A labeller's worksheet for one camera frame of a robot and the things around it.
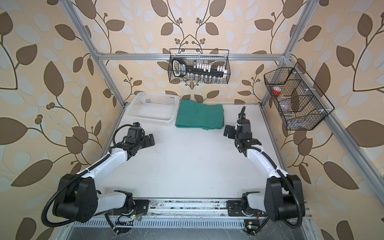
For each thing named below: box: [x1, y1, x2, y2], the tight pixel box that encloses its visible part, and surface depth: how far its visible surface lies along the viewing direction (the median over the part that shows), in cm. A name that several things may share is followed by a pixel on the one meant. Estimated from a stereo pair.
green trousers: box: [175, 99, 225, 130], surface depth 114 cm
